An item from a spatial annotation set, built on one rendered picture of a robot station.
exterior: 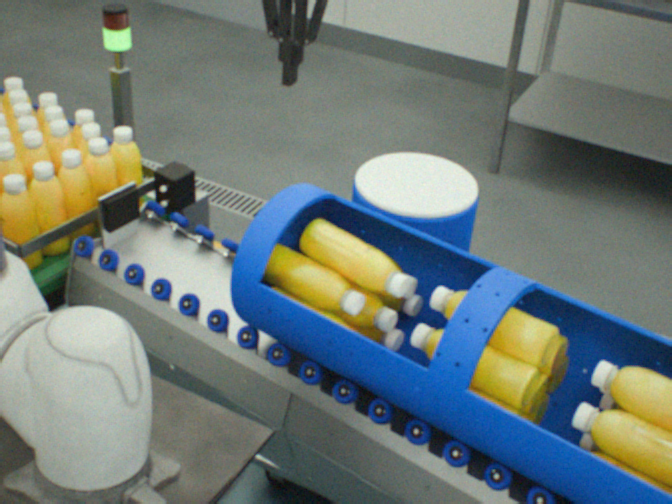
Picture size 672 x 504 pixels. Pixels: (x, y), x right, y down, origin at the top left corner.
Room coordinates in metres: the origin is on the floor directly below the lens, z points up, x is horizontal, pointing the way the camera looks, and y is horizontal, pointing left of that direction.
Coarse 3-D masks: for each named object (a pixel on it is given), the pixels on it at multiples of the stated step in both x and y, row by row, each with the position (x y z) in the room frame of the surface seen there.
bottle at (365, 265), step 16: (320, 224) 1.35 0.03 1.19; (304, 240) 1.33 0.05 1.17; (320, 240) 1.32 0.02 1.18; (336, 240) 1.31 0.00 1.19; (352, 240) 1.31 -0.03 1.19; (320, 256) 1.31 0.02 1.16; (336, 256) 1.29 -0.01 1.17; (352, 256) 1.28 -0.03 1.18; (368, 256) 1.28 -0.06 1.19; (384, 256) 1.28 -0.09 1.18; (352, 272) 1.27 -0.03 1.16; (368, 272) 1.25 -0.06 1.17; (384, 272) 1.25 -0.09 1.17; (400, 272) 1.27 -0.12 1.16; (368, 288) 1.26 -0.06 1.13; (384, 288) 1.25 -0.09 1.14
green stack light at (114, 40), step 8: (104, 32) 2.14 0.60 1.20; (112, 32) 2.13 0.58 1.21; (120, 32) 2.13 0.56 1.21; (128, 32) 2.15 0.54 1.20; (104, 40) 2.15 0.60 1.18; (112, 40) 2.13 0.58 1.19; (120, 40) 2.13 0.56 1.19; (128, 40) 2.15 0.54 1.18; (112, 48) 2.13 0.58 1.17; (120, 48) 2.13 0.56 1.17; (128, 48) 2.15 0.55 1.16
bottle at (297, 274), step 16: (272, 256) 1.32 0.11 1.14; (288, 256) 1.31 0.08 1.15; (304, 256) 1.32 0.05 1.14; (272, 272) 1.30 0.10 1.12; (288, 272) 1.29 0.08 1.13; (304, 272) 1.28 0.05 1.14; (320, 272) 1.27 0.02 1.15; (336, 272) 1.28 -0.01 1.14; (288, 288) 1.28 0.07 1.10; (304, 288) 1.26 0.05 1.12; (320, 288) 1.25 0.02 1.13; (336, 288) 1.25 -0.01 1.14; (320, 304) 1.24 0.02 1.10; (336, 304) 1.23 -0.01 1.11
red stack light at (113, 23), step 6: (102, 12) 2.14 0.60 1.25; (108, 18) 2.13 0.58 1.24; (114, 18) 2.13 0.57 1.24; (120, 18) 2.13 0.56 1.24; (126, 18) 2.15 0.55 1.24; (108, 24) 2.13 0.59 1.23; (114, 24) 2.13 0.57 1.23; (120, 24) 2.13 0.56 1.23; (126, 24) 2.14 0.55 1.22; (114, 30) 2.13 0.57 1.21; (120, 30) 2.13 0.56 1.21
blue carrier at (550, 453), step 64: (320, 192) 1.41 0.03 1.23; (256, 256) 1.28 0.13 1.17; (448, 256) 1.34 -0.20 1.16; (256, 320) 1.25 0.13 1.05; (320, 320) 1.17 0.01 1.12; (576, 320) 1.21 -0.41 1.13; (384, 384) 1.10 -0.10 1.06; (448, 384) 1.04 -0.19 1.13; (576, 384) 1.18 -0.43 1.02; (512, 448) 0.97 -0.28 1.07; (576, 448) 0.92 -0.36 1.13
